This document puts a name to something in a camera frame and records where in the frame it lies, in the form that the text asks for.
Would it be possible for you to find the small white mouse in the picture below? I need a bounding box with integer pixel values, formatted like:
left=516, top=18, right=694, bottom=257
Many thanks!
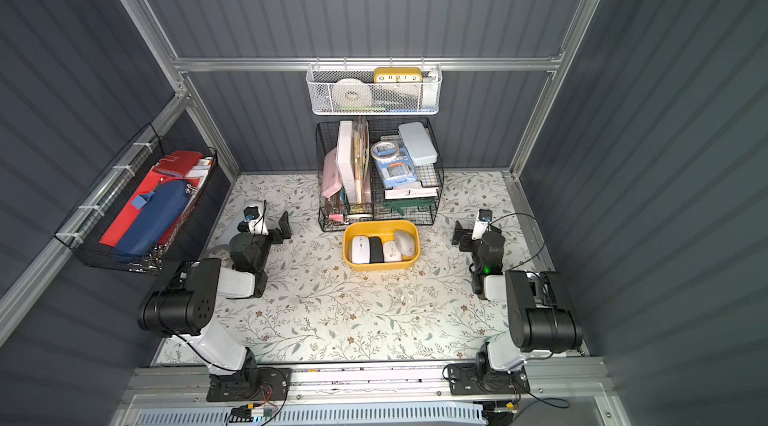
left=382, top=241, right=402, bottom=263

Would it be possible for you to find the white mesh hanging basket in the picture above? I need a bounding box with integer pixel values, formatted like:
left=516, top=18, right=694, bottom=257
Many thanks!
left=306, top=62, right=443, bottom=116

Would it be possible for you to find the clear tape roll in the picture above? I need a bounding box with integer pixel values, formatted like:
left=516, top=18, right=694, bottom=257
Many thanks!
left=370, top=141, right=400, bottom=162

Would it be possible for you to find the yellow plastic storage box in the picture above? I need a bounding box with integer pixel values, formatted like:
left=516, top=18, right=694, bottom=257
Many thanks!
left=342, top=220, right=421, bottom=272

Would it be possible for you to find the white FOLIO notebook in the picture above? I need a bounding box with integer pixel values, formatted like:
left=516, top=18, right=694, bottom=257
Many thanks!
left=384, top=181, right=441, bottom=200

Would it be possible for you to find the blue pencil pouch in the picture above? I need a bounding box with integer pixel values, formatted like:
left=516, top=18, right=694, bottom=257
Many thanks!
left=110, top=180, right=192, bottom=257

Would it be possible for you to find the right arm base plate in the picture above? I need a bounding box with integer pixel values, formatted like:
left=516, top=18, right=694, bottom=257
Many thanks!
left=441, top=363, right=529, bottom=396

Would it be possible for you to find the green book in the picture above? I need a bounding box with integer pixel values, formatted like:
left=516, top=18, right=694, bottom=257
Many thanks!
left=385, top=197, right=435, bottom=216

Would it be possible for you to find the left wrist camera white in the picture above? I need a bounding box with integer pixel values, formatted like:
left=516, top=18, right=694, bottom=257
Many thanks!
left=237, top=201, right=268, bottom=236

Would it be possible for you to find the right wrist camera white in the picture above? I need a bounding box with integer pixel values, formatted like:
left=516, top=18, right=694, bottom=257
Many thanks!
left=471, top=209, right=493, bottom=241

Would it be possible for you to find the black mouse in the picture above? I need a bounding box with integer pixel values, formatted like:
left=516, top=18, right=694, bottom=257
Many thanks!
left=368, top=236, right=385, bottom=264

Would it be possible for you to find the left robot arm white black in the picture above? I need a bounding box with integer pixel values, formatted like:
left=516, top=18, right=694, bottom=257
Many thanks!
left=137, top=205, right=292, bottom=376

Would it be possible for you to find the black wire desk organizer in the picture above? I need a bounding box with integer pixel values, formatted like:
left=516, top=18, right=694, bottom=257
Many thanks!
left=315, top=117, right=445, bottom=232

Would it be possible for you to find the silver grey mouse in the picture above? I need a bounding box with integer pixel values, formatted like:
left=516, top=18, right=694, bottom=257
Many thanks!
left=394, top=229, right=416, bottom=260

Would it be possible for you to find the white FLOS box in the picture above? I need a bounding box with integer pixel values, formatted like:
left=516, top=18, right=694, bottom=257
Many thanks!
left=336, top=121, right=358, bottom=204

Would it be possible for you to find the yellow clock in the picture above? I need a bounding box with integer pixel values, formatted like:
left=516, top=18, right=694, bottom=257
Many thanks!
left=373, top=66, right=423, bottom=85

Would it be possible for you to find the red folder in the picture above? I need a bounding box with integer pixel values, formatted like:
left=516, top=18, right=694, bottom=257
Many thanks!
left=99, top=150, right=213, bottom=256

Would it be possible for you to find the blue packaged stationery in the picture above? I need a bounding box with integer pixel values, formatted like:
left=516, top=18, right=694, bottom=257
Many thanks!
left=375, top=150, right=418, bottom=189

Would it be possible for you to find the white tape roll in basket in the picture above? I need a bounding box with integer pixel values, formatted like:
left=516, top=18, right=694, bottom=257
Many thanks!
left=331, top=78, right=373, bottom=109

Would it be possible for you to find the light blue pencil case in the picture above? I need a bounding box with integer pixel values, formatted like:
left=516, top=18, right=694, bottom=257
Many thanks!
left=398, top=122, right=438, bottom=166

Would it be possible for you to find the pink pencil case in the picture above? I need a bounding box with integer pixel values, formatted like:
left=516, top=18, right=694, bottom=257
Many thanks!
left=321, top=148, right=343, bottom=199

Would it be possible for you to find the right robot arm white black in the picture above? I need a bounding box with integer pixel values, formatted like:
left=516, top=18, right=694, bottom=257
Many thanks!
left=451, top=220, right=583, bottom=378

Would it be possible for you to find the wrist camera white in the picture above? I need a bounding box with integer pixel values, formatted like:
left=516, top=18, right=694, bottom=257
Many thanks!
left=237, top=201, right=268, bottom=236
left=471, top=209, right=493, bottom=241

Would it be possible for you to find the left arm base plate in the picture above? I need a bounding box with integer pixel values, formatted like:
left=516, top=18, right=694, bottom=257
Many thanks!
left=206, top=366, right=292, bottom=403

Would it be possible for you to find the black wire wall basket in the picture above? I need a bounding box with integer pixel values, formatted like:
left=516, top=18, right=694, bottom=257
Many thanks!
left=54, top=126, right=218, bottom=275

